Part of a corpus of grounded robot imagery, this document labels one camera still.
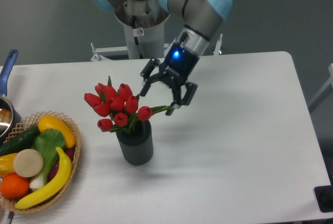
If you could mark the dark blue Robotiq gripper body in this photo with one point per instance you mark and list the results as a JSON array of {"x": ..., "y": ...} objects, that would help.
[{"x": 176, "y": 68}]

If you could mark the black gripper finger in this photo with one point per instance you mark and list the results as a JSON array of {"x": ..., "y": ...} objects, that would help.
[
  {"x": 178, "y": 101},
  {"x": 146, "y": 75}
]

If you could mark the red tulip bouquet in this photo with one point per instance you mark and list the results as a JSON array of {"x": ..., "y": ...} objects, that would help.
[{"x": 119, "y": 109}]

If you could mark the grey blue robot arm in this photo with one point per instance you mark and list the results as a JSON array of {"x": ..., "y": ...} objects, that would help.
[{"x": 171, "y": 35}]

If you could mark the dark grey ribbed vase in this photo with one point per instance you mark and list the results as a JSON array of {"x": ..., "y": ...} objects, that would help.
[{"x": 137, "y": 149}]

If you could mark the dark red vegetable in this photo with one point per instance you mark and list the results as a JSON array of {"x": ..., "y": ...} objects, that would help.
[{"x": 70, "y": 153}]

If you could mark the green bok choy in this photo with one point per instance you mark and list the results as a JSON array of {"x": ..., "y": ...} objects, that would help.
[{"x": 45, "y": 144}]

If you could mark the woven wicker basket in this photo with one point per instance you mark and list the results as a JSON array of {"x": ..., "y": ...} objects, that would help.
[{"x": 27, "y": 123}]

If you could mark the green cucumber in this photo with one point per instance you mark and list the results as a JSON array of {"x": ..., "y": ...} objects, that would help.
[{"x": 20, "y": 142}]

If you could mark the yellow banana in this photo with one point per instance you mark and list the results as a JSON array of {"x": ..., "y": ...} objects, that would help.
[{"x": 52, "y": 187}]

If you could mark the beige round disc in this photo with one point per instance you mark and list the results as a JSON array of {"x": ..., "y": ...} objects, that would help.
[{"x": 28, "y": 163}]

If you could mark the black device at table edge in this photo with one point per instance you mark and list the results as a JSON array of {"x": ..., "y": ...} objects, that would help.
[{"x": 324, "y": 198}]

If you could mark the yellow bell pepper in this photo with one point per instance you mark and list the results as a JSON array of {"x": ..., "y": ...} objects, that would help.
[{"x": 7, "y": 164}]

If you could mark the orange fruit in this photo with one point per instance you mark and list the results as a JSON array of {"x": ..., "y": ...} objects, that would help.
[{"x": 14, "y": 186}]

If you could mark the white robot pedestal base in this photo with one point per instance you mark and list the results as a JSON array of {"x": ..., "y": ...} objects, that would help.
[{"x": 143, "y": 22}]

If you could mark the white frame at right edge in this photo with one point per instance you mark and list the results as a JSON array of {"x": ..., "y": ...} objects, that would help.
[{"x": 322, "y": 93}]

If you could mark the blue handled saucepan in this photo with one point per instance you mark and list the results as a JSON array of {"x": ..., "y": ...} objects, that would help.
[{"x": 9, "y": 116}]

